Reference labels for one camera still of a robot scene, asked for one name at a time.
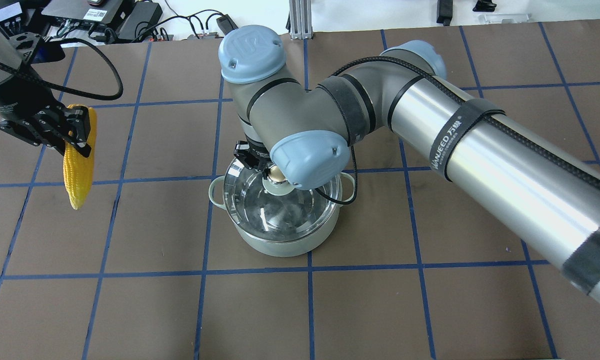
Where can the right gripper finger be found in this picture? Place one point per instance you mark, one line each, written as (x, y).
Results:
(267, 173)

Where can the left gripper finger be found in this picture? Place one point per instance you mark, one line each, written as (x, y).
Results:
(78, 131)

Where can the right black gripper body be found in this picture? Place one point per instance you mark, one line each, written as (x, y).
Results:
(246, 155)

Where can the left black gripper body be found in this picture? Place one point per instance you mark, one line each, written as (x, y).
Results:
(11, 101)

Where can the yellow corn cob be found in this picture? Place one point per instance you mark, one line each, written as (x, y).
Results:
(78, 171)

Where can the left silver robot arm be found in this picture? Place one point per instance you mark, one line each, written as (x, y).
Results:
(19, 82)

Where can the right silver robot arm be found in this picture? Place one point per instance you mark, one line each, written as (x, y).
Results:
(550, 199)

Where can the pale green electric pot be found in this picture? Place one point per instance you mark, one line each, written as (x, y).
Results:
(331, 190)

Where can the black electronics box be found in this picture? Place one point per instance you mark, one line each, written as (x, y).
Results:
(103, 21)

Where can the aluminium frame post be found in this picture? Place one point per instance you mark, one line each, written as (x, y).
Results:
(300, 20)

